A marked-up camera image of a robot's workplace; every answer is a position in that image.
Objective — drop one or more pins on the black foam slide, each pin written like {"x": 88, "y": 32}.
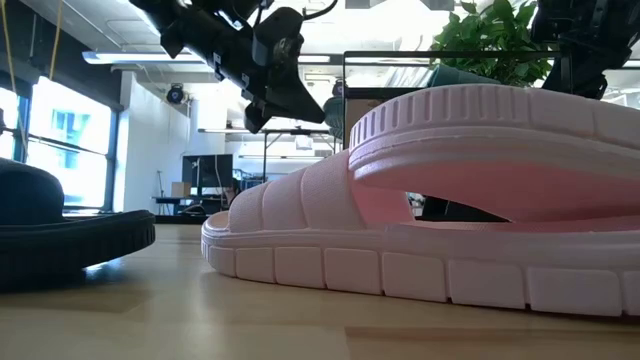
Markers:
{"x": 75, "y": 245}

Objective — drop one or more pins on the black computer monitor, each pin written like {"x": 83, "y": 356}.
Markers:
{"x": 207, "y": 170}

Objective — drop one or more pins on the bright office window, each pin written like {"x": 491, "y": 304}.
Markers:
{"x": 75, "y": 130}

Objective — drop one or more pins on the round black wall camera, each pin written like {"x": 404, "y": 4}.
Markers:
{"x": 175, "y": 94}

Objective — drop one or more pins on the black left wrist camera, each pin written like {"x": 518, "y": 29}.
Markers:
{"x": 275, "y": 30}

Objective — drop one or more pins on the pink foam slide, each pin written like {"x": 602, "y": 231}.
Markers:
{"x": 500, "y": 150}
{"x": 350, "y": 270}

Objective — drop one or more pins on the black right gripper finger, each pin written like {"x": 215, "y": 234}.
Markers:
{"x": 582, "y": 77}

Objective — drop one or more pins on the green leafy plant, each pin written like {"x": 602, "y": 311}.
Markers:
{"x": 495, "y": 45}

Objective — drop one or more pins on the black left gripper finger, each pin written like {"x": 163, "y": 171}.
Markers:
{"x": 295, "y": 100}
{"x": 257, "y": 119}

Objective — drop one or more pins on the black leg standing desk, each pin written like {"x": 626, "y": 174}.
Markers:
{"x": 215, "y": 131}

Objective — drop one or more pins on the small cardboard box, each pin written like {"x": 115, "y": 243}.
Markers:
{"x": 181, "y": 189}

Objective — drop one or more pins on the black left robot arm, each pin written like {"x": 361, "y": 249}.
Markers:
{"x": 200, "y": 35}

